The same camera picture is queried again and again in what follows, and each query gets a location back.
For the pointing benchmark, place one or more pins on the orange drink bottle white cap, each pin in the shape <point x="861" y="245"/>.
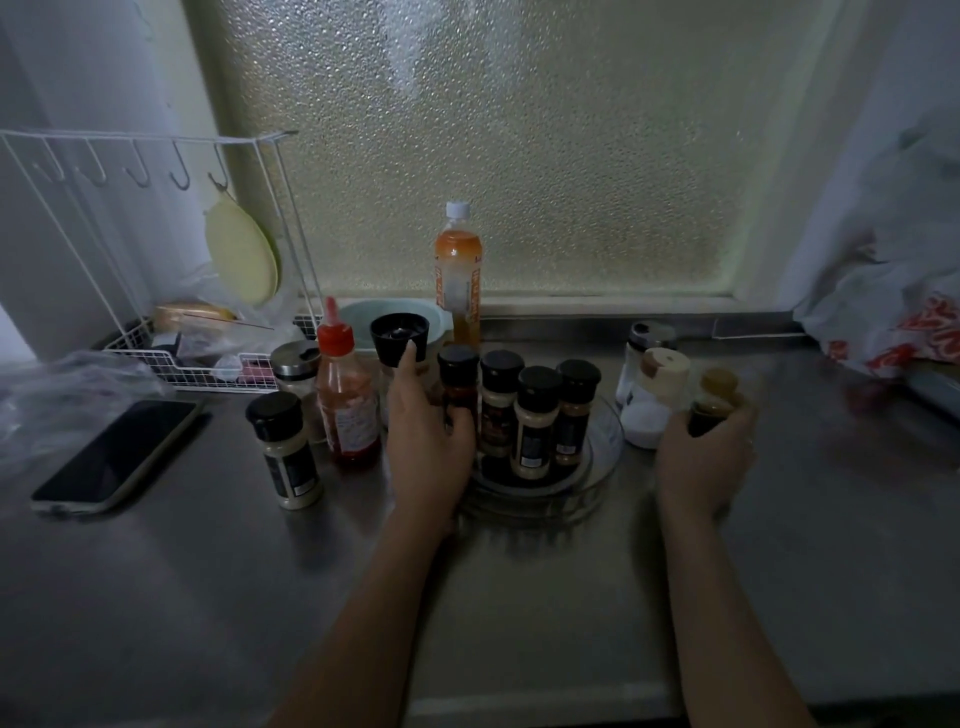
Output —
<point x="457" y="277"/>

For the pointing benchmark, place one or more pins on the black smartphone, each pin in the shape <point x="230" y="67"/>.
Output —
<point x="112" y="457"/>

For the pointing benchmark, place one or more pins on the beige lid white shaker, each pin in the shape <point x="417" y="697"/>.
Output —
<point x="660" y="375"/>

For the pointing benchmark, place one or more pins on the pale yellow round plate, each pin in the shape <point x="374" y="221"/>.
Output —
<point x="240" y="255"/>

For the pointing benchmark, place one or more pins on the small pink packet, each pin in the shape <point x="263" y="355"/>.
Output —
<point x="255" y="373"/>

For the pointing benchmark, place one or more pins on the steel lid glass jar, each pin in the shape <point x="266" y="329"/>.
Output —
<point x="296" y="364"/>

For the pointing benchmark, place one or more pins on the clear round turntable tray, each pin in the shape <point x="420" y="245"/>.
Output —
<point x="600" y="457"/>

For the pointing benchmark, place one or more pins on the teal and white bowl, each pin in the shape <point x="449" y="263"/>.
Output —
<point x="356" y="319"/>

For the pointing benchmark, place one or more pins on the frosted glass window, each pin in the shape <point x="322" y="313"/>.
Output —
<point x="525" y="135"/>

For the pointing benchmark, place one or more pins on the grey lid glass shaker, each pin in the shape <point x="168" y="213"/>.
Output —
<point x="649" y="335"/>

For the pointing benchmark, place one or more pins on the black top salt grinder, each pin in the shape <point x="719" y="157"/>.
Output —
<point x="397" y="334"/>

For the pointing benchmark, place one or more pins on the person's left forearm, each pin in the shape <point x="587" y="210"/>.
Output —
<point x="367" y="637"/>

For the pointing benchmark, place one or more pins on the white plastic bag red print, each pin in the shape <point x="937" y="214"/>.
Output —
<point x="877" y="300"/>

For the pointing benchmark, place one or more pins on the grey metal container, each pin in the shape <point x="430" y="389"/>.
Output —
<point x="934" y="386"/>

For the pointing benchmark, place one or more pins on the red cap sauce bottle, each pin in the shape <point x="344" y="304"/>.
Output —
<point x="349" y="420"/>

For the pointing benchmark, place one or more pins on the person's left hand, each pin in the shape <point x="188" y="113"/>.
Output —
<point x="427" y="450"/>

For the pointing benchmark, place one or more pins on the person's right hand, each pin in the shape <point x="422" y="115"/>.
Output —
<point x="701" y="469"/>

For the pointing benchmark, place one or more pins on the small yellow cap bottle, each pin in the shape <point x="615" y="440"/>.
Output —
<point x="709" y="412"/>

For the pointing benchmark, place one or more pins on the person's right forearm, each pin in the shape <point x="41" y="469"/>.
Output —
<point x="727" y="630"/>

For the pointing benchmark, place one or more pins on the large clear plastic bag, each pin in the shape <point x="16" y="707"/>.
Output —
<point x="45" y="405"/>

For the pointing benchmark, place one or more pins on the yellow packet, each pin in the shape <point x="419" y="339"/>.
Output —
<point x="191" y="313"/>

